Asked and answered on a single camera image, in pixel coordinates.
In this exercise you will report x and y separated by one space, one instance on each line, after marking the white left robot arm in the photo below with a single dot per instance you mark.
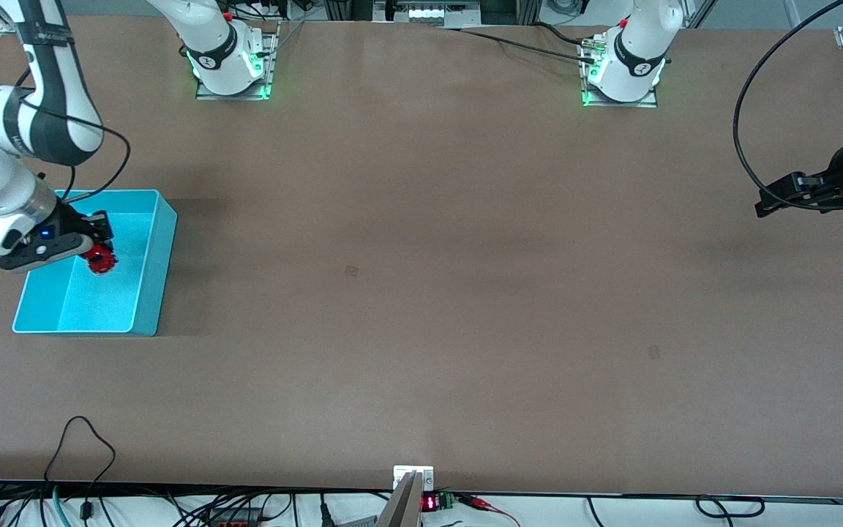
634 66

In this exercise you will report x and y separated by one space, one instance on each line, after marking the blue plastic box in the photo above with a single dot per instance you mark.
121 293

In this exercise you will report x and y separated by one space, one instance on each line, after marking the orange connector block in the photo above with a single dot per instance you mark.
235 518

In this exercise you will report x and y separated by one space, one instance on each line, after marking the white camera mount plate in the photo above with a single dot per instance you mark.
401 472

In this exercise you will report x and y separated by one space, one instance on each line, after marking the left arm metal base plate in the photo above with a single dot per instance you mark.
623 104

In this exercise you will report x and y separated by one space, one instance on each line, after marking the background device with white lights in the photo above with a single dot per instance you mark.
425 13

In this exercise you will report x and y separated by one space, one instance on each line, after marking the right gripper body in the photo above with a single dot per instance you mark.
69 220

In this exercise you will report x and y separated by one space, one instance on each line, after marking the red beetle toy car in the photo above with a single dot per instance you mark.
102 260

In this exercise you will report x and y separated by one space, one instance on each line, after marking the red digit display module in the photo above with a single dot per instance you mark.
430 503

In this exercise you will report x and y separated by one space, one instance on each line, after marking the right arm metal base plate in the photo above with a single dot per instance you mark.
231 96

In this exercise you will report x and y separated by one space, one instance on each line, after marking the grey camera mount bar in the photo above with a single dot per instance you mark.
403 509

